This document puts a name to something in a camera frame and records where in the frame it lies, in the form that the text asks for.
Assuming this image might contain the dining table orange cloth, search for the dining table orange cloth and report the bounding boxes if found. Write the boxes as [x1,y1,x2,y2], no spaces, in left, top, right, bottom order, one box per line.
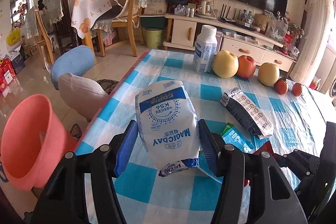
[70,0,112,64]

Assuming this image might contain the left yellow pear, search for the left yellow pear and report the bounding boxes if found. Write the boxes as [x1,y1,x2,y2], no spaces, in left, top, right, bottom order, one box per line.
[212,50,239,79]

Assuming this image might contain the yellow pear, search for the yellow pear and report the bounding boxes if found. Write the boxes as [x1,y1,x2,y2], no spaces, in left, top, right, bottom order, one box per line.
[258,63,280,87]
[212,50,239,79]

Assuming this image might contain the pink storage box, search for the pink storage box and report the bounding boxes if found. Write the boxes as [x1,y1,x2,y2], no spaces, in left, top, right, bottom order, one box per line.
[215,31,223,53]

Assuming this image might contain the blue round stool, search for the blue round stool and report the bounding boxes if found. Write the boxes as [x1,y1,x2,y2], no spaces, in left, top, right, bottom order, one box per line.
[50,45,95,90]

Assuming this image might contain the white upright milk bottle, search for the white upright milk bottle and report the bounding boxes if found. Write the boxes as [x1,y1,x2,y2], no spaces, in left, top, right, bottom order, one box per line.
[193,25,218,73]

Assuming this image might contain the cream TV cabinet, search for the cream TV cabinet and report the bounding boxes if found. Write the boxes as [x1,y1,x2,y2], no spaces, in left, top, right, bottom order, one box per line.
[163,13,296,77]

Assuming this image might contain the green waste bin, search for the green waste bin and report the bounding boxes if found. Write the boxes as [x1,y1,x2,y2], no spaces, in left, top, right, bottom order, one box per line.
[145,28,163,49]

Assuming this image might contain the far wooden chair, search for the far wooden chair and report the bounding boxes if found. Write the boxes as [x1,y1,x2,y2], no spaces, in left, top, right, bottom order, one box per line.
[33,6,55,72]

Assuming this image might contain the plain tangerine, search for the plain tangerine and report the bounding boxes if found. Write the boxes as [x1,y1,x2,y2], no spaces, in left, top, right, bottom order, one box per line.
[291,83,303,97]

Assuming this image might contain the red apple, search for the red apple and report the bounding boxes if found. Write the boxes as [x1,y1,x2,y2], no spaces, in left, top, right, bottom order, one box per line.
[236,55,256,79]

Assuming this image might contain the clear plastic bag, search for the clear plastic bag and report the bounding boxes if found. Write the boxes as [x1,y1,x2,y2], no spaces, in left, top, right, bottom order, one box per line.
[265,11,288,44]

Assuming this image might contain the cream lace curtain column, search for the cream lace curtain column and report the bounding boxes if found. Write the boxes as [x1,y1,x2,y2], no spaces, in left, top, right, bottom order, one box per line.
[290,0,334,86]

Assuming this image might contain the pink plastic trash bucket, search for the pink plastic trash bucket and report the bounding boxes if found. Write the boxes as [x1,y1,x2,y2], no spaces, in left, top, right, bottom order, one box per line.
[1,94,77,191]

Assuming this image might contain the tangerine with leaf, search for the tangerine with leaf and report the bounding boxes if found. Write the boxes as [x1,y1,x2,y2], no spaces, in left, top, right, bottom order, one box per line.
[273,79,288,95]

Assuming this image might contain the grey cushion seat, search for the grey cushion seat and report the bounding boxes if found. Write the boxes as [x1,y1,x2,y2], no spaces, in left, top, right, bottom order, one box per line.
[58,73,108,121]

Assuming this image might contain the red gift boxes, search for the red gift boxes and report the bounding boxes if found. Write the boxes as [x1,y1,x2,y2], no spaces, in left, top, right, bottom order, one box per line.
[0,57,16,93]

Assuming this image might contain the dark blue silver packet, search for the dark blue silver packet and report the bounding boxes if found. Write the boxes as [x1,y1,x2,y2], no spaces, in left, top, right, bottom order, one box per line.
[220,88,274,139]

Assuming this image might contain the right yellow pear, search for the right yellow pear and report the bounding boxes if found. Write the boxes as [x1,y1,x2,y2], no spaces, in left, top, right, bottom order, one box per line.
[258,63,280,87]

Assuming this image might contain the white electric kettle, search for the white electric kettle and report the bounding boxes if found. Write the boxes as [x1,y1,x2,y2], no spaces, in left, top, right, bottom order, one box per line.
[195,0,217,20]

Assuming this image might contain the white Magicday milk pouch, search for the white Magicday milk pouch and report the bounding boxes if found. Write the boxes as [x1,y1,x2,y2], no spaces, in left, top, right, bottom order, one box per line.
[135,80,201,177]

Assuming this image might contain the yellow bag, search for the yellow bag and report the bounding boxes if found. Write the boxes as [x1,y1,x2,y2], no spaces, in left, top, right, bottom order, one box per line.
[6,28,21,46]

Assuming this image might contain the blue cartoon dog packet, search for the blue cartoon dog packet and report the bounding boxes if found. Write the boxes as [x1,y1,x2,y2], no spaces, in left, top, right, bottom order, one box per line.
[199,122,256,184]

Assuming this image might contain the black wifi router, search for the black wifi router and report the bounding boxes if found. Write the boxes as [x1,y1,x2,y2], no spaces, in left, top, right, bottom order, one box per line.
[218,4,257,32]

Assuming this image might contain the white washing machine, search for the white washing machine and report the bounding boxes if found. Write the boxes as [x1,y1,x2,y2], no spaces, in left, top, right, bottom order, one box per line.
[319,73,336,99]

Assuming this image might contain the light wooden chair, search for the light wooden chair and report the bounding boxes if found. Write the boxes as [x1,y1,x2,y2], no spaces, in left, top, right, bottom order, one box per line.
[93,0,147,57]

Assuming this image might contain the dark wooden chair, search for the dark wooden chair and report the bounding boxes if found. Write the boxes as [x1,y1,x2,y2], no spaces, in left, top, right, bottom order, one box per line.
[53,0,79,55]

